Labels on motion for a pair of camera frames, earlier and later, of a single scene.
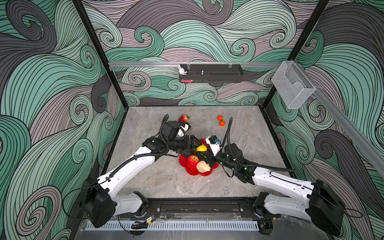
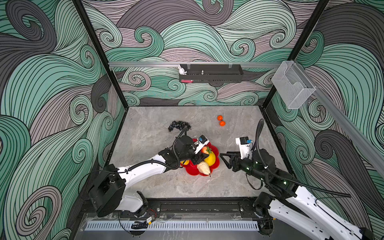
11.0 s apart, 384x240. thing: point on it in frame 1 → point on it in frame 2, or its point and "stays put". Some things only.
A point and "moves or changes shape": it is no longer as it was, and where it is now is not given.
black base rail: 235,206 stays put
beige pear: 202,166 stays put
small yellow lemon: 202,148 moves or changes shape
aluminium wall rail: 195,63 stays put
